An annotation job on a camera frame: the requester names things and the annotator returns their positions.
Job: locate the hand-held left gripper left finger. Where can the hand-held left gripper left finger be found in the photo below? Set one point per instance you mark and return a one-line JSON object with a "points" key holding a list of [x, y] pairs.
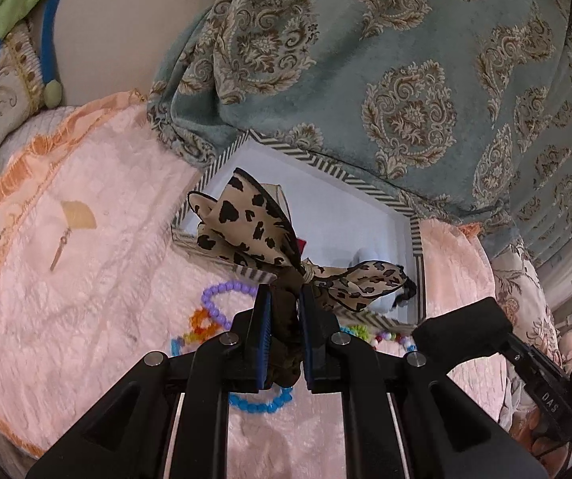
{"points": [[262, 344]]}

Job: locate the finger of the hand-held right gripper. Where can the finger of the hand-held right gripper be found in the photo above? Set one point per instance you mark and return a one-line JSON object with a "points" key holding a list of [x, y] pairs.
{"points": [[460, 332]]}

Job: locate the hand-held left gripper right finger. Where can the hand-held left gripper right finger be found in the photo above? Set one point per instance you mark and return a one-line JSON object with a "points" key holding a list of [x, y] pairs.
{"points": [[308, 344]]}

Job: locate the leopard bow brown scrunchie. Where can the leopard bow brown scrunchie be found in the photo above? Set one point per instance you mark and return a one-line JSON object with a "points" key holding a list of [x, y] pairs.
{"points": [[246, 224]]}

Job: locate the striped rim white tray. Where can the striped rim white tray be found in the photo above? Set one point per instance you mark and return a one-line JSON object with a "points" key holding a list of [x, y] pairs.
{"points": [[346, 219]]}

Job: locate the black scrunchie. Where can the black scrunchie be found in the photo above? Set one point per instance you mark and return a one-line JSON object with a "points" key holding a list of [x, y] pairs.
{"points": [[406, 292]]}

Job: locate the beige floral cloth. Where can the beige floral cloth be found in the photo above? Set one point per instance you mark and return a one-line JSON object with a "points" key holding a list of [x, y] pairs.
{"points": [[520, 299]]}

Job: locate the pink quilted blanket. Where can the pink quilted blanket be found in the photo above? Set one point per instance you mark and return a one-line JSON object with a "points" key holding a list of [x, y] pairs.
{"points": [[106, 209]]}

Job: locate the tan fan-shaped piece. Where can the tan fan-shaped piece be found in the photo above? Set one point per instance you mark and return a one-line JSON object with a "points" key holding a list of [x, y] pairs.
{"points": [[79, 215]]}

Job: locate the teal patterned blanket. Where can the teal patterned blanket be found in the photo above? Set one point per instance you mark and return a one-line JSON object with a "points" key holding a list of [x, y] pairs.
{"points": [[416, 60]]}

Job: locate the beige patterned pillow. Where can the beige patterned pillow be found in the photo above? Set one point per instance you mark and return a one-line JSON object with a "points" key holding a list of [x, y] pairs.
{"points": [[11, 80]]}

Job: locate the green and blue plush toy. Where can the green and blue plush toy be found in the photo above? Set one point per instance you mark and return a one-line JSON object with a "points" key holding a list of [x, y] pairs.
{"points": [[46, 25]]}

